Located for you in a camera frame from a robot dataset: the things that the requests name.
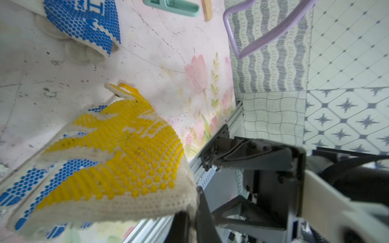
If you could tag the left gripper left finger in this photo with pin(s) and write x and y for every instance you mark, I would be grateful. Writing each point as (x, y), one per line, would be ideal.
(179, 230)

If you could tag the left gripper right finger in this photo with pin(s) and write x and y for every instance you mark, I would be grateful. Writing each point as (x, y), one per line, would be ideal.
(206, 231)

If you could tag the yellow dotted work glove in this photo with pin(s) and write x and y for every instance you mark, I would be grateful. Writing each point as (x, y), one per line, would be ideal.
(138, 156)

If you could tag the purple wavy clothes hanger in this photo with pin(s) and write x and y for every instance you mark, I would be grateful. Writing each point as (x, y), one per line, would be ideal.
(299, 11)

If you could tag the green clothes peg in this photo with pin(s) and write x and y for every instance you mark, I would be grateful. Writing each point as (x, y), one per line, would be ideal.
(179, 7)

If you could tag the blue dotted glove with logo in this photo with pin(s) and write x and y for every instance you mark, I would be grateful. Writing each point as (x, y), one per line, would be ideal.
(92, 23)

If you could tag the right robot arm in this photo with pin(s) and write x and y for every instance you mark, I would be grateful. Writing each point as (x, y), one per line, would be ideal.
(332, 190)

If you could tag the blue dotted glove flat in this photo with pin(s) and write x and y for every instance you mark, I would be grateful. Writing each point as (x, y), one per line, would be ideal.
(24, 188)

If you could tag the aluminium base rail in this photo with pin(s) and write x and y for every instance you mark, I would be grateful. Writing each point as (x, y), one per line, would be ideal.
(216, 184)

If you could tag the wooden drying rack frame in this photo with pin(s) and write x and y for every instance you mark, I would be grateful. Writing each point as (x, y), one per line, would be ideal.
(207, 9)

